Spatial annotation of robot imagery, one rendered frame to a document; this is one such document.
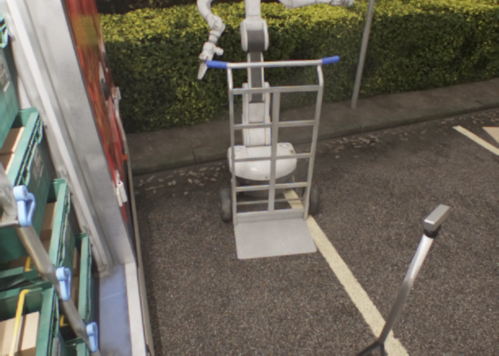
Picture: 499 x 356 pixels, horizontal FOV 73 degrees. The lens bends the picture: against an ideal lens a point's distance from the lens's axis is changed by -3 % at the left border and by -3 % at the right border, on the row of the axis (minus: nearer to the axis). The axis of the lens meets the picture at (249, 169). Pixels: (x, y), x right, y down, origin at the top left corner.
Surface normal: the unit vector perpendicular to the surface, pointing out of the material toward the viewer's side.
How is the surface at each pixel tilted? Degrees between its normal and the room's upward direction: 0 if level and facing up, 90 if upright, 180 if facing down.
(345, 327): 0
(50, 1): 90
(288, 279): 0
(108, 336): 0
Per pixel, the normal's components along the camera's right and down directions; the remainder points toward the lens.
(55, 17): 0.33, 0.55
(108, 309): 0.00, -0.81
